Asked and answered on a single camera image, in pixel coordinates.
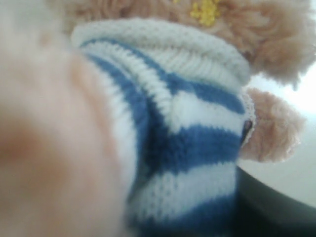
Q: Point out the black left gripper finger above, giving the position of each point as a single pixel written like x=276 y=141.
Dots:
x=265 y=212

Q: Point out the beige teddy bear striped sweater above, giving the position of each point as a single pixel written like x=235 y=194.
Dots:
x=129 y=119

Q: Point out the yellow millet grains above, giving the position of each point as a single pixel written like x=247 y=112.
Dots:
x=205 y=11

